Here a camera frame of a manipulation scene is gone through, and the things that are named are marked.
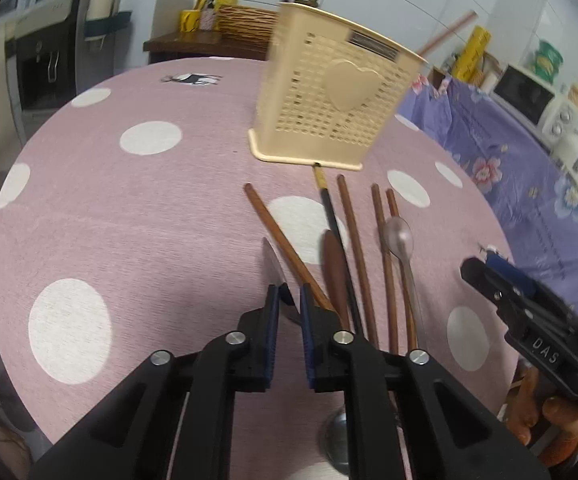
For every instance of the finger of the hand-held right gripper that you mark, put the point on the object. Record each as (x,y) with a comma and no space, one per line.
(511,272)
(494,290)

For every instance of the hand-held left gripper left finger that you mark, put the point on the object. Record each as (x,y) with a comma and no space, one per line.
(271,332)

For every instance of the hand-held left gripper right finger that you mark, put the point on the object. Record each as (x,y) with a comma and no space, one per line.
(307,340)

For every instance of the metal spoon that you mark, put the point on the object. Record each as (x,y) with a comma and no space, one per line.
(274,270)

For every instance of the brown wooden spoon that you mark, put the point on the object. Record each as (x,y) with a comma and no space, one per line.
(335,270)

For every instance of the brown wooden chopstick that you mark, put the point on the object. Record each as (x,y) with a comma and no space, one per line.
(446,34)
(409,310)
(356,250)
(279,235)
(386,280)

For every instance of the clear plastic spoon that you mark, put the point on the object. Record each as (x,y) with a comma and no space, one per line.
(398,240)

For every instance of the beige plastic utensil holder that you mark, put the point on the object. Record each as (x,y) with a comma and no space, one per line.
(309,100)

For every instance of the person's right hand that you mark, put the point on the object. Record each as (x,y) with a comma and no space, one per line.
(564,420)

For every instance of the purple floral cloth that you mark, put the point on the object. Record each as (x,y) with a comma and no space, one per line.
(509,170)

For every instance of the white jug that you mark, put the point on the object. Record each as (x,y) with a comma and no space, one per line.
(566,152)

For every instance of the white microwave oven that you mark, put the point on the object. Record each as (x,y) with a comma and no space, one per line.
(519,92)

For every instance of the green stacked containers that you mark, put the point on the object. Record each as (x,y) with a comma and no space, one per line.
(549,62)

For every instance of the yellow roll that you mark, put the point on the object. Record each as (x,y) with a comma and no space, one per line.
(471,55)

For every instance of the dark wooden side table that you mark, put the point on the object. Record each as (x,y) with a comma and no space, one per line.
(194,45)

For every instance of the wicker basket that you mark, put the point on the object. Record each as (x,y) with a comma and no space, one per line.
(246,22)

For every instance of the yellow cup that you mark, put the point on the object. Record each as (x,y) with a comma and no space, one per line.
(189,21)

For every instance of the water dispenser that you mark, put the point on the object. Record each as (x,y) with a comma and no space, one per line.
(44,55)

